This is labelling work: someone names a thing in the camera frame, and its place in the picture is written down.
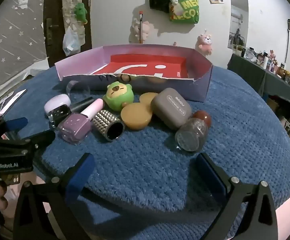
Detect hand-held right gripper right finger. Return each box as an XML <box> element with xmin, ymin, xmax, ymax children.
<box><xmin>196</xmin><ymin>152</ymin><xmax>279</xmax><ymax>240</ymax></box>

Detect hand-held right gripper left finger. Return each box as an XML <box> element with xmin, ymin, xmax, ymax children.
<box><xmin>14</xmin><ymin>152</ymin><xmax>97</xmax><ymax>240</ymax></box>

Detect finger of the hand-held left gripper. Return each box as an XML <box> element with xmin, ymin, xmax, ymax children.
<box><xmin>0</xmin><ymin>129</ymin><xmax>57</xmax><ymax>155</ymax></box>
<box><xmin>0</xmin><ymin>117</ymin><xmax>28</xmax><ymax>140</ymax></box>

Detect black nail polish bottle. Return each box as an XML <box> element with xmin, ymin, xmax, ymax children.
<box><xmin>49</xmin><ymin>97</ymin><xmax>95</xmax><ymax>129</ymax></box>

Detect purple nail polish bottle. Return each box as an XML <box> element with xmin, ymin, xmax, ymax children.
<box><xmin>57</xmin><ymin>98</ymin><xmax>104</xmax><ymax>145</ymax></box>

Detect lilac oval case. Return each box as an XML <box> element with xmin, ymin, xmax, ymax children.
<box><xmin>44</xmin><ymin>94</ymin><xmax>72</xmax><ymax>117</ymax></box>

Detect brown glitter jar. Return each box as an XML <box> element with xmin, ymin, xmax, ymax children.
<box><xmin>174</xmin><ymin>110</ymin><xmax>212</xmax><ymax>152</ymax></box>

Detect gold studded cylinder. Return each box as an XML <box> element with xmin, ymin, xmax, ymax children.
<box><xmin>91</xmin><ymin>109</ymin><xmax>125</xmax><ymax>142</ymax></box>

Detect tan round disc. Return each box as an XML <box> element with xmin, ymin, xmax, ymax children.
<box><xmin>139</xmin><ymin>92</ymin><xmax>158</xmax><ymax>107</ymax></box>
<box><xmin>121</xmin><ymin>102</ymin><xmax>152</xmax><ymax>130</ymax></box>

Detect green bear figure toy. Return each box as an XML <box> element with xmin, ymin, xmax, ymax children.
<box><xmin>102</xmin><ymin>81</ymin><xmax>135</xmax><ymax>112</ymax></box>

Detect purple cardboard box red inside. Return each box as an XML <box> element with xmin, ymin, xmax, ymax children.
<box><xmin>54</xmin><ymin>44</ymin><xmax>213</xmax><ymax>102</ymax></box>

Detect person's left hand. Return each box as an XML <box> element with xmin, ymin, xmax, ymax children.
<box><xmin>0</xmin><ymin>180</ymin><xmax>9</xmax><ymax>212</ymax></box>

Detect white paper cards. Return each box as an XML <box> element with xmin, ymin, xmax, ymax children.
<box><xmin>0</xmin><ymin>89</ymin><xmax>28</xmax><ymax>117</ymax></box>

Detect grey star print sheet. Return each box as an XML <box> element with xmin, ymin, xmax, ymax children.
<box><xmin>0</xmin><ymin>0</ymin><xmax>48</xmax><ymax>80</ymax></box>

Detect clear plastic bag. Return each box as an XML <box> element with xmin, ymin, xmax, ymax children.
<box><xmin>62</xmin><ymin>26</ymin><xmax>82</xmax><ymax>55</ymax></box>

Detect dark green covered table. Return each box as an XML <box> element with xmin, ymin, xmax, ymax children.
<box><xmin>227</xmin><ymin>53</ymin><xmax>290</xmax><ymax>135</ymax></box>

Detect dark brown door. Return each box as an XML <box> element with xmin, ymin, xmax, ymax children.
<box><xmin>43</xmin><ymin>0</ymin><xmax>93</xmax><ymax>68</ymax></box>

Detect clear hanging organizer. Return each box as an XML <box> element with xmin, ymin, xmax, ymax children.
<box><xmin>59</xmin><ymin>0</ymin><xmax>85</xmax><ymax>40</ymax></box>

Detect row of cosmetic bottles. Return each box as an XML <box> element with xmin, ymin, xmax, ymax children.
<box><xmin>232</xmin><ymin>44</ymin><xmax>290</xmax><ymax>89</ymax></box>

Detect green plush toy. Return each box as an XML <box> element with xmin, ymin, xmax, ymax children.
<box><xmin>74</xmin><ymin>2</ymin><xmax>88</xmax><ymax>24</ymax></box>

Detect pale pink plush toy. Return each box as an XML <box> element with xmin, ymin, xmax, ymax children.
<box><xmin>132</xmin><ymin>20</ymin><xmax>151</xmax><ymax>43</ymax></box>

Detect seated person at back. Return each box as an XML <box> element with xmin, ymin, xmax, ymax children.
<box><xmin>228</xmin><ymin>0</ymin><xmax>249</xmax><ymax>49</ymax></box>

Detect green tote bag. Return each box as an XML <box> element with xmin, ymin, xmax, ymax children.
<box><xmin>169</xmin><ymin>0</ymin><xmax>200</xmax><ymax>25</ymax></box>

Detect brass door handle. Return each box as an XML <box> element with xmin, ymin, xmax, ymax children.
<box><xmin>46</xmin><ymin>18</ymin><xmax>53</xmax><ymax>47</ymax></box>

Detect orange handled brush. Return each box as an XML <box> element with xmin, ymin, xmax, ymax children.
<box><xmin>139</xmin><ymin>11</ymin><xmax>144</xmax><ymax>44</ymax></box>

